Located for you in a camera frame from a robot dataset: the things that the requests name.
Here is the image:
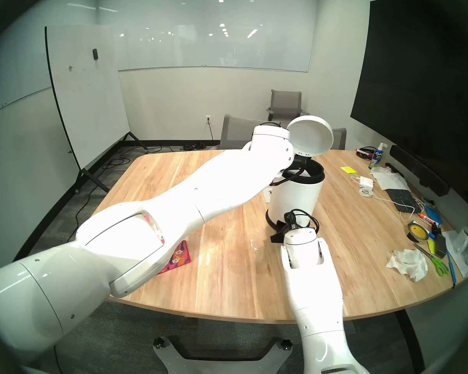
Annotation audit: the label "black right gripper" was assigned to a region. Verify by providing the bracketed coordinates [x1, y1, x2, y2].
[270, 221, 294, 245]

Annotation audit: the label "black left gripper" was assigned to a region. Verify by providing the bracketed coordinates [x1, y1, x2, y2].
[283, 156, 307, 175]

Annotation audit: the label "colourful floral tissue box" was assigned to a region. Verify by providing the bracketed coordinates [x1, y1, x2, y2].
[144, 213, 191, 275]

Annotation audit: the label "crumpled white tissue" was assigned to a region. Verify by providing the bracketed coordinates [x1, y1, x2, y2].
[386, 249, 428, 282]

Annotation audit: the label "white pedal trash can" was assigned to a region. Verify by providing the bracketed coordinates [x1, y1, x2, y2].
[266, 115, 334, 228]

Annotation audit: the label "grey mesh office chair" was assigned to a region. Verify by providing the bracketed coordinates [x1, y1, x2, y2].
[218, 114, 260, 150]
[330, 128, 347, 150]

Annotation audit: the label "grey office chair with armrests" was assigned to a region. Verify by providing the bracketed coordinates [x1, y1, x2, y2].
[266, 90, 310, 120]

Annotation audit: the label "whiteboard cleaner spray bottle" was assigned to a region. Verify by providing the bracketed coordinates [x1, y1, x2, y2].
[369, 143, 388, 170]

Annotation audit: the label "flat white paper towel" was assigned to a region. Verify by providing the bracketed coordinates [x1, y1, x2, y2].
[370, 167, 409, 191]

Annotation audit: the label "black keyboard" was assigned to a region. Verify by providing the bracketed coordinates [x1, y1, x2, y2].
[386, 189, 421, 213]

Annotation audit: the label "black video sound bar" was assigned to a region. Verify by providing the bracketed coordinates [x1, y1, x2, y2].
[389, 145, 450, 197]

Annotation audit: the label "black tape roll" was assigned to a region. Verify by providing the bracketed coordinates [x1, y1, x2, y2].
[408, 221, 429, 243]

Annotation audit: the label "blue plastic item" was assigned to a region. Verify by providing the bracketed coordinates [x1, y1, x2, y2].
[424, 206, 442, 226]

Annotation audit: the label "blue pen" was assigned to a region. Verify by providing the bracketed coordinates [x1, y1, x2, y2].
[446, 249, 457, 286]

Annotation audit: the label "white mug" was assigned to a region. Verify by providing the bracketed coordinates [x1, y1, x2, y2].
[452, 227, 468, 254]

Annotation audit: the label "white paper sheet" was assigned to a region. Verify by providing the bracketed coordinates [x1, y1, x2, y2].
[441, 229, 468, 278]

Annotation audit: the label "rolling whiteboard on stand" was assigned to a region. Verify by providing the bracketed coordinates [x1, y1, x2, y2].
[45, 25, 149, 194]

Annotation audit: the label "black braided left gripper cable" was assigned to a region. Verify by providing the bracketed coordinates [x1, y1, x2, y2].
[271, 159, 307, 187]

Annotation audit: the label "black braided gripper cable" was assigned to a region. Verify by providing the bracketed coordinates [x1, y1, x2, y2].
[292, 208, 320, 232]
[271, 159, 307, 187]

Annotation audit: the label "black braided right gripper cable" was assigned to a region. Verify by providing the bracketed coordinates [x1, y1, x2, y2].
[292, 208, 320, 232]

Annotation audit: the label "white charger cable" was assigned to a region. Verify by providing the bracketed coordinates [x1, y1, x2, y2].
[350, 176, 420, 222]

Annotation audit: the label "large black wall screen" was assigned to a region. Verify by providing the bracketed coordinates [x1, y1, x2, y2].
[350, 0, 468, 198]

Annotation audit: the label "wide glass wall whiteboard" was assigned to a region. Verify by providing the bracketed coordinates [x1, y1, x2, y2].
[97, 0, 318, 72]

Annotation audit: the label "green handled scissors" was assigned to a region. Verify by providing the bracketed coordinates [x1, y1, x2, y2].
[413, 243, 449, 276]

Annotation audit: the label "written wall whiteboard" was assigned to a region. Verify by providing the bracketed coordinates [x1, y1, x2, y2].
[0, 34, 51, 118]

